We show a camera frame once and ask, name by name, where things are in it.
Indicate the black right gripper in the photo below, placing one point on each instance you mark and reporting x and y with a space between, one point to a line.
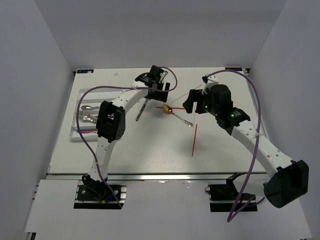
194 96

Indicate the iridescent rainbow knife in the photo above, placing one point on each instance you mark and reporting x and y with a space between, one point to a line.
88 131

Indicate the orange chopstick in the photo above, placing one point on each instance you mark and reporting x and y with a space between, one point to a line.
174 108
194 140

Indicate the orange chopstick lower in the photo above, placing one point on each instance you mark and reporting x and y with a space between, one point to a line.
194 140

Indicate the silver spoon iridescent handle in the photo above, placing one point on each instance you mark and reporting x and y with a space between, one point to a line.
168 110

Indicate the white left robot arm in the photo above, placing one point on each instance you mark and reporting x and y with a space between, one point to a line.
111 120

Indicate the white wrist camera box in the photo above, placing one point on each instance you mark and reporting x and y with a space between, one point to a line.
209 81

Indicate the orange chopstick upper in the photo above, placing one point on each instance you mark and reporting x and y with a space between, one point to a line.
174 108

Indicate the gold spoon pink handle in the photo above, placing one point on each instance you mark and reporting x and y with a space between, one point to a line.
89 108

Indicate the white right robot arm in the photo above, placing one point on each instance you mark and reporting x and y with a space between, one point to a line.
287 179

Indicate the silver spoon patterned handle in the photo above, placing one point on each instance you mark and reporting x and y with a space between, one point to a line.
141 110

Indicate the blue label sticker left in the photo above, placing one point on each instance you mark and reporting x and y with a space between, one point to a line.
84 71

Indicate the fork with pink handle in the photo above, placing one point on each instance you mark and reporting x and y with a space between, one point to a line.
83 113

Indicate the white divided cutlery tray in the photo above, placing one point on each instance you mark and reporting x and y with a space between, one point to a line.
88 112

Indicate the knife with teal handle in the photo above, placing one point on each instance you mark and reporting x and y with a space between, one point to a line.
89 120

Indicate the blue label sticker right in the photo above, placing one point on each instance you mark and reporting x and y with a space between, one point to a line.
238 69

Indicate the white chopstick long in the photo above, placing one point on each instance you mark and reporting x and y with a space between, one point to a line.
195 88

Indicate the blue label sticker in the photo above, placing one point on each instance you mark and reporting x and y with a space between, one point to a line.
84 71
238 69

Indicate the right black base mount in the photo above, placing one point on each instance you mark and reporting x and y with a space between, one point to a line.
223 196

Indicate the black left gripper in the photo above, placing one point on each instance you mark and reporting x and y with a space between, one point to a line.
160 96

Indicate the aluminium table frame rail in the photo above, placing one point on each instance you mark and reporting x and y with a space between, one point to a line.
258 134

